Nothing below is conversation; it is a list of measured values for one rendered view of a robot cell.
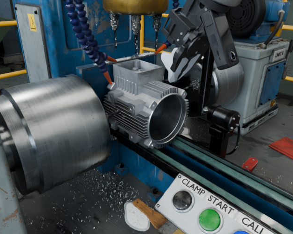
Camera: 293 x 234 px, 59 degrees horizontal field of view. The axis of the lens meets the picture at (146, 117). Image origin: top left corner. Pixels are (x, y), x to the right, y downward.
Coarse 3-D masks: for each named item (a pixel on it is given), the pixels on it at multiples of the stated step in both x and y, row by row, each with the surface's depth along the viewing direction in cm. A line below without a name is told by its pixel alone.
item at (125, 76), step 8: (120, 64) 79; (128, 64) 83; (136, 64) 84; (144, 64) 83; (152, 64) 80; (120, 72) 78; (128, 72) 75; (136, 72) 72; (144, 72) 73; (152, 72) 75; (160, 72) 78; (120, 80) 79; (128, 80) 76; (136, 80) 73; (144, 80) 74; (152, 80) 77; (160, 80) 79; (128, 88) 77; (136, 88) 74
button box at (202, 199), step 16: (176, 192) 41; (192, 192) 40; (208, 192) 39; (160, 208) 41; (176, 208) 39; (192, 208) 39; (208, 208) 37; (224, 208) 37; (176, 224) 38; (192, 224) 37; (224, 224) 36; (240, 224) 35; (256, 224) 34
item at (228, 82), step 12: (192, 72) 90; (216, 72) 85; (228, 72) 89; (240, 72) 94; (180, 84) 96; (192, 84) 87; (216, 84) 85; (228, 84) 89; (240, 84) 95; (192, 96) 93; (216, 96) 86; (228, 96) 92; (192, 108) 94
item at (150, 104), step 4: (108, 84) 81; (112, 84) 80; (116, 84) 81; (108, 88) 80; (112, 88) 80; (180, 92) 76; (184, 92) 76; (184, 96) 76; (148, 100) 69; (152, 100) 68; (148, 104) 68; (152, 104) 68; (156, 104) 69; (148, 108) 69; (152, 108) 69; (180, 132) 82; (148, 140) 74; (148, 144) 74; (152, 144) 75; (152, 148) 75
